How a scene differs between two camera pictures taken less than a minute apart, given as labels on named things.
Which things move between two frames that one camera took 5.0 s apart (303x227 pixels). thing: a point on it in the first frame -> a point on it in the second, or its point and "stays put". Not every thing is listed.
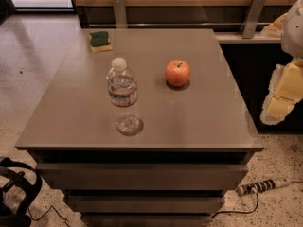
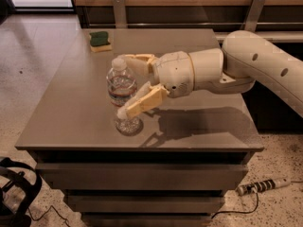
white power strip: [264, 184] stays put
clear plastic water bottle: [122, 88] stays put
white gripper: [294, 32] -> [174, 72]
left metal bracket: [119, 11] stays put
